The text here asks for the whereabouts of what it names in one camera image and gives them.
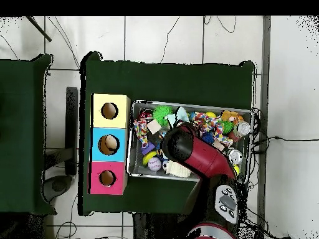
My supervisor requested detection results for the wooden box with three holes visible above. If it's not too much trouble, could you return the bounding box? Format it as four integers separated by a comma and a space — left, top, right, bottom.
88, 93, 132, 195

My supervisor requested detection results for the shallow silver mesh bin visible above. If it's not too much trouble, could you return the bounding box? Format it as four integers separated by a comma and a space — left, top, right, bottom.
126, 100, 253, 185

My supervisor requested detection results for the plain wooden block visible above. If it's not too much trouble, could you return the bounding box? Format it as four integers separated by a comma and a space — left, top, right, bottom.
146, 119, 163, 135

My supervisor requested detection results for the green spiky rubber ball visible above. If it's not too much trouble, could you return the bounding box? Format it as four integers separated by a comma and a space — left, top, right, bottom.
152, 105, 174, 128

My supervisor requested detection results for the colourful dotted cloth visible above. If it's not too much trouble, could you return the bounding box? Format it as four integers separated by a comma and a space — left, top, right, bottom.
193, 111, 234, 147
133, 116, 151, 148

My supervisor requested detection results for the cream knitted cloth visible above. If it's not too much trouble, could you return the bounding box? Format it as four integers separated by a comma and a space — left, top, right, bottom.
165, 160, 193, 179

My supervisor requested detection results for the dark green table cloth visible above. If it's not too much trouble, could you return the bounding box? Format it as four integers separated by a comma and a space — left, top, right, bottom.
78, 50, 257, 217

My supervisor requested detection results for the brown plush toy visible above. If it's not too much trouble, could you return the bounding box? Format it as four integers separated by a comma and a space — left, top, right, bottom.
221, 110, 244, 123

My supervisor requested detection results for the silver drink can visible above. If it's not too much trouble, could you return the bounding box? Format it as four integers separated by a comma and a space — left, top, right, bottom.
227, 148, 244, 166

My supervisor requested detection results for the dark green cloth side table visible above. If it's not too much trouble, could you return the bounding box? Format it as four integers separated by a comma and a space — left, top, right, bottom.
0, 53, 57, 215

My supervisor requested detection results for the black rod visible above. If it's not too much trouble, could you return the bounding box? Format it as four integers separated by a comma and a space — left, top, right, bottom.
26, 16, 53, 42

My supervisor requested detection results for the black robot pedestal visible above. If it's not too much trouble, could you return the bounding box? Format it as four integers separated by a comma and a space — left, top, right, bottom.
132, 211, 200, 239

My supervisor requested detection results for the thin black floor cable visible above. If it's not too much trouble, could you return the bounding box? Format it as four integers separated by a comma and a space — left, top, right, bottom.
159, 16, 181, 64

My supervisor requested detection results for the black power cable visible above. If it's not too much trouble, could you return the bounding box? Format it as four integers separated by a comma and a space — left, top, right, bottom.
252, 135, 319, 148

